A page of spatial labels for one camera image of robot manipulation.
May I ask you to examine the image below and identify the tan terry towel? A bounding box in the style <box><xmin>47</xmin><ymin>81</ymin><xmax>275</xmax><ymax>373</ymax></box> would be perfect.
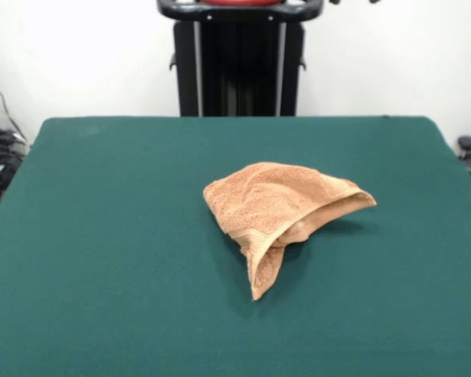
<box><xmin>203</xmin><ymin>162</ymin><xmax>378</xmax><ymax>302</ymax></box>

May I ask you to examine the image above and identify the dark green table cloth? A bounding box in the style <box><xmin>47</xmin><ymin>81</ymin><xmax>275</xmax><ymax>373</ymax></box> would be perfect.
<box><xmin>0</xmin><ymin>115</ymin><xmax>471</xmax><ymax>377</ymax></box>

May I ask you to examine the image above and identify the black equipment pile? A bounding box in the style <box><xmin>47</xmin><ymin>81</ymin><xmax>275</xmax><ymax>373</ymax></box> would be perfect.
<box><xmin>0</xmin><ymin>104</ymin><xmax>29</xmax><ymax>207</ymax></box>

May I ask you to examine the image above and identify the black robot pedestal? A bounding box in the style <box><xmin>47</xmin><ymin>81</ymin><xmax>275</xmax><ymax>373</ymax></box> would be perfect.
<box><xmin>156</xmin><ymin>0</ymin><xmax>325</xmax><ymax>118</ymax></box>

